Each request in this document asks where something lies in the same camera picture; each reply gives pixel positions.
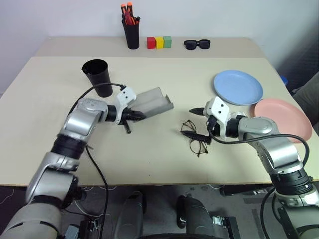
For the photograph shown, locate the grey cushion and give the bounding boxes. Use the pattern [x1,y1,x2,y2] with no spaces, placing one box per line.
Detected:
[291,76,319,123]

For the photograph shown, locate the black cup holding markers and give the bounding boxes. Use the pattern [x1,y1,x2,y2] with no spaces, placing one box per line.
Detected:
[121,18,141,50]

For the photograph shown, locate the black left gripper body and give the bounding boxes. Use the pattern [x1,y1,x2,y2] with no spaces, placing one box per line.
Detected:
[121,107,137,124]

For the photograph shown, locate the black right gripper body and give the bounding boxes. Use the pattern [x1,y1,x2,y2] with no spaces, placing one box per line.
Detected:
[205,114,220,136]

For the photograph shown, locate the pink plate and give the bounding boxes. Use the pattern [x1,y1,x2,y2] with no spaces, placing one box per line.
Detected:
[254,98,313,144]

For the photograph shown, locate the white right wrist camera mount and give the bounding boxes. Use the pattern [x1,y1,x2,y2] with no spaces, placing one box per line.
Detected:
[203,96,231,139]

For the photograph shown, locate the metal bracket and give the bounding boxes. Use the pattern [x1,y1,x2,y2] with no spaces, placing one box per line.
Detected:
[211,215,238,230]
[79,219,106,238]

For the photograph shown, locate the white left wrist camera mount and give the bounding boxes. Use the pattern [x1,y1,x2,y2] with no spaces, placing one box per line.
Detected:
[114,86,137,125]

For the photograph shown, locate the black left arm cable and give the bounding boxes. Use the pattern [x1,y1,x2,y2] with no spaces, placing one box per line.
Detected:
[69,83,126,239]

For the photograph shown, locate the thin-framed clear eyeglasses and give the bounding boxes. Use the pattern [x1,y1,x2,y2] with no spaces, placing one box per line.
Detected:
[179,119,209,158]

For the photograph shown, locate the black sunglasses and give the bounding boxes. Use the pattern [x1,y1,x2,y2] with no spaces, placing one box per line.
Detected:
[183,39,211,51]

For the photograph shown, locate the empty black cup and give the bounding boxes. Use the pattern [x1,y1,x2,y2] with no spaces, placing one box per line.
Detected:
[81,59,114,98]

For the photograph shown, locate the black bar under table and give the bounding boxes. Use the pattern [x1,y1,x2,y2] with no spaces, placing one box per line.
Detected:
[219,185,275,198]

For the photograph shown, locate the blue plate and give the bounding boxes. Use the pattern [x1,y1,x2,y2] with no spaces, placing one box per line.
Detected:
[213,70,264,106]

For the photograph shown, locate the grey glasses case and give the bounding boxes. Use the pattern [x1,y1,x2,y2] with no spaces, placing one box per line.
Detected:
[134,87,174,119]

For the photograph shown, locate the dark grey rounded shell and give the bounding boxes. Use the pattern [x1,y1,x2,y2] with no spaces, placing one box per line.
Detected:
[116,191,147,239]
[175,195,213,239]

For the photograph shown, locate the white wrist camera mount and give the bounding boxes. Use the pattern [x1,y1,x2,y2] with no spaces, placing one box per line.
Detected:
[203,96,231,139]
[114,86,137,125]

